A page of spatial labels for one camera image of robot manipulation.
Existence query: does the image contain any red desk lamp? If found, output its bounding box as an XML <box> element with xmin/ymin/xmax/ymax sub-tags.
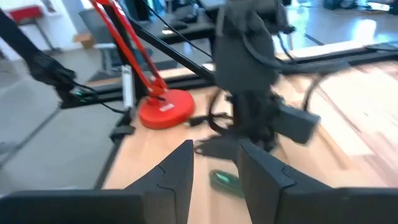
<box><xmin>89</xmin><ymin>0</ymin><xmax>196</xmax><ymax>131</ymax></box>

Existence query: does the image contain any white bar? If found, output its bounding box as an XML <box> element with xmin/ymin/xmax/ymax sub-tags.
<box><xmin>121</xmin><ymin>64</ymin><xmax>135</xmax><ymax>109</ymax></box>

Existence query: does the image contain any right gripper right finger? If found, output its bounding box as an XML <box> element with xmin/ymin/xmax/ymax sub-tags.
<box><xmin>236</xmin><ymin>138</ymin><xmax>398</xmax><ymax>224</ymax></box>

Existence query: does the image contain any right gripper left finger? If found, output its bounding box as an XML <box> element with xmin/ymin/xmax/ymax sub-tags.
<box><xmin>0</xmin><ymin>139</ymin><xmax>195</xmax><ymax>224</ymax></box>

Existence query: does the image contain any black floor mat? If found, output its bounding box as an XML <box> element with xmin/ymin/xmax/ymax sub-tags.
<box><xmin>98</xmin><ymin>46</ymin><xmax>180</xmax><ymax>74</ymax></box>

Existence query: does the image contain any red tool cart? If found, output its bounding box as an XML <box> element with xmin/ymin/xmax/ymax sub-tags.
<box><xmin>8</xmin><ymin>5</ymin><xmax>62</xmax><ymax>55</ymax></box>

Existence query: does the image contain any black aluminium table frame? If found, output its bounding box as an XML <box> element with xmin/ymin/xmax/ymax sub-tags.
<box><xmin>60</xmin><ymin>0</ymin><xmax>398</xmax><ymax>141</ymax></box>

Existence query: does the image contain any green black braided cable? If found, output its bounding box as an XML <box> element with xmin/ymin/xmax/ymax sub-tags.
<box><xmin>209</xmin><ymin>169</ymin><xmax>246</xmax><ymax>199</ymax></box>

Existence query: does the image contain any cardboard box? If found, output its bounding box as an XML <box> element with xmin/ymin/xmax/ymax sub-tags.
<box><xmin>73</xmin><ymin>32</ymin><xmax>94</xmax><ymax>50</ymax></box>

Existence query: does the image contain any rod with black knob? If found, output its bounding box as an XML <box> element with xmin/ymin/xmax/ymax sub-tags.
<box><xmin>275</xmin><ymin>24</ymin><xmax>297</xmax><ymax>63</ymax></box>

